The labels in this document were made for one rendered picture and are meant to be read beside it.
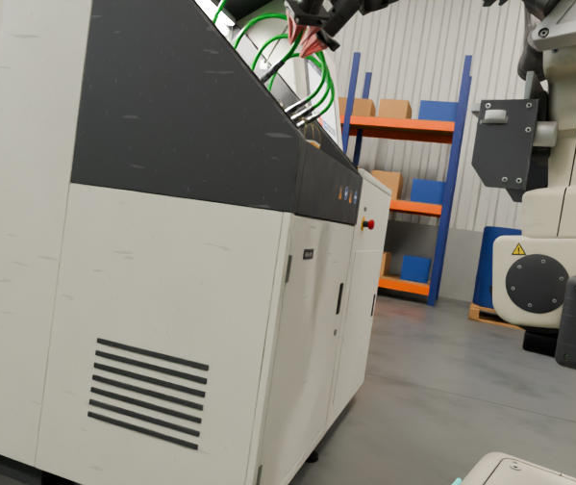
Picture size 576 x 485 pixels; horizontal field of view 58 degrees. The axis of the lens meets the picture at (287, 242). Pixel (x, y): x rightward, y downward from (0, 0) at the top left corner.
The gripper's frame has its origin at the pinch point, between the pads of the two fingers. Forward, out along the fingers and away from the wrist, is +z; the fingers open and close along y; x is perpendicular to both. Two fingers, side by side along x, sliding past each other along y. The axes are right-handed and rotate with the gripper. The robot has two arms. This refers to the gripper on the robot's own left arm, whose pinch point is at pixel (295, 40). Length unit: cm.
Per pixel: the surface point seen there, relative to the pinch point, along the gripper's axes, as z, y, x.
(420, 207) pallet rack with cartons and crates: 326, -373, -169
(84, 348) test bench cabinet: 56, 58, 46
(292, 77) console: 34, -24, -29
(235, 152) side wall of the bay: 8.5, 24.9, 29.7
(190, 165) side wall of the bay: 15.8, 32.6, 26.2
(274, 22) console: 26, -22, -49
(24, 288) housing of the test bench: 58, 68, 26
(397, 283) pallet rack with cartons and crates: 395, -343, -109
